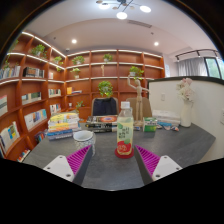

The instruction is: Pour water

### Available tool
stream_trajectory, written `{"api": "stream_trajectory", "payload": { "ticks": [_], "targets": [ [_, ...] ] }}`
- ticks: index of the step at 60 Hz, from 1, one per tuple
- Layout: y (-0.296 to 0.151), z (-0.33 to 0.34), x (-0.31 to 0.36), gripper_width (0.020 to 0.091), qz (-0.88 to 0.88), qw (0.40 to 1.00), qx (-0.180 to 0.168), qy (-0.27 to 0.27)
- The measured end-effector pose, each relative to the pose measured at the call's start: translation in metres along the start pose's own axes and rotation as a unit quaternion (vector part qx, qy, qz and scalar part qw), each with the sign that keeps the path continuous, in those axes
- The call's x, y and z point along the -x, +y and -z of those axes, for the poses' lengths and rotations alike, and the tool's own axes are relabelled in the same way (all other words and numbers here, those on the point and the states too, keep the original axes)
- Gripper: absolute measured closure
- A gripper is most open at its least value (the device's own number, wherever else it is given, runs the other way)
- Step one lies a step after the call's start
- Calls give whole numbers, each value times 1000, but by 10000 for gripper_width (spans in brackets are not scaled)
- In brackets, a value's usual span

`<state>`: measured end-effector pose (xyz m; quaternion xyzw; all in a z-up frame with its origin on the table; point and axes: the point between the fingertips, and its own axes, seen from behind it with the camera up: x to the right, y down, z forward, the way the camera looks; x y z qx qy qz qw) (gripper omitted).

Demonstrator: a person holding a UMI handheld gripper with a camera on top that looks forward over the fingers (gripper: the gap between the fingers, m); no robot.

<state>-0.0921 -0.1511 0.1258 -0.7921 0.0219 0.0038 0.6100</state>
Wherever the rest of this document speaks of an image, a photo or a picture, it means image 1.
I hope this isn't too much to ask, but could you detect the white cup, grey triangle pattern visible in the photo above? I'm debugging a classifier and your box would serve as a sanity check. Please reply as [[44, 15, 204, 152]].
[[73, 129, 97, 157]]

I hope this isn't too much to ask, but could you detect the grey curtain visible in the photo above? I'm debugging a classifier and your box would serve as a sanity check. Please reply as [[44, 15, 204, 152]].
[[177, 58, 209, 78]]

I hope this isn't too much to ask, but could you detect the black branched ceiling lamp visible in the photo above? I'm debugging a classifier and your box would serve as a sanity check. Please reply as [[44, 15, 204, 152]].
[[95, 0, 153, 20]]

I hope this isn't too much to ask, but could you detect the window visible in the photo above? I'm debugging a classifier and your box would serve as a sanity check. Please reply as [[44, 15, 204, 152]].
[[204, 56, 224, 80]]

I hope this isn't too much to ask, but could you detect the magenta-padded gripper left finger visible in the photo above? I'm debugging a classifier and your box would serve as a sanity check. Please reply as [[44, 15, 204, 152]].
[[43, 144, 94, 187]]

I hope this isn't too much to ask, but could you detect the stack of colourful books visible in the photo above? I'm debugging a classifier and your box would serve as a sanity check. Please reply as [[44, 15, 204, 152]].
[[46, 112, 81, 141]]

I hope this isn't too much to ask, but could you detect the black ceiling track light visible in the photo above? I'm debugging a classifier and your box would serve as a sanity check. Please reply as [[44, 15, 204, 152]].
[[174, 49, 221, 63]]

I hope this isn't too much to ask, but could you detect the wooden shelf unit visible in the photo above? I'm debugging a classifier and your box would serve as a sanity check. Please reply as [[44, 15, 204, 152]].
[[0, 30, 166, 163]]

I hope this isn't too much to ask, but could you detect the tan chair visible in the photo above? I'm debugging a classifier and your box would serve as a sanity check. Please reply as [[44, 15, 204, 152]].
[[126, 97, 153, 119]]

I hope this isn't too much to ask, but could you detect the green and white box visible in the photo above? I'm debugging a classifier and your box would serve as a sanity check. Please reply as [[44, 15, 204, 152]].
[[142, 116, 158, 133]]

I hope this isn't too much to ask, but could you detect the stack of white books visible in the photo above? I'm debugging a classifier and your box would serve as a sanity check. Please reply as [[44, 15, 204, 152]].
[[151, 109, 182, 129]]

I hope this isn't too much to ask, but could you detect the white vase with pale flowers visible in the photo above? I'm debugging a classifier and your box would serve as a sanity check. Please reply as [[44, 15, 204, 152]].
[[175, 77, 196, 128]]

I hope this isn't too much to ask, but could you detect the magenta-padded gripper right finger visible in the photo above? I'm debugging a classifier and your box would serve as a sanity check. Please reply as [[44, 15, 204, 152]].
[[133, 144, 184, 186]]

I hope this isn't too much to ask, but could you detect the wooden artist mannequin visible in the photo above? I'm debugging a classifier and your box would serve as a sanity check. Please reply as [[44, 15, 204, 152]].
[[127, 77, 150, 126]]

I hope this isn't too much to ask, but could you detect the stack of dark books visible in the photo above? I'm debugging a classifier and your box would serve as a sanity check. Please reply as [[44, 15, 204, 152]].
[[84, 114, 119, 133]]

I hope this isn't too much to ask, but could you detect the yellow drink bottle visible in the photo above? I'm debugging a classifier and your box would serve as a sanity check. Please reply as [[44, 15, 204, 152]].
[[115, 101, 135, 157]]

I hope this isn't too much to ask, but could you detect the dark blue chair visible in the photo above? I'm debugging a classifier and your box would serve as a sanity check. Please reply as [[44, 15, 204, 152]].
[[90, 97, 119, 117]]

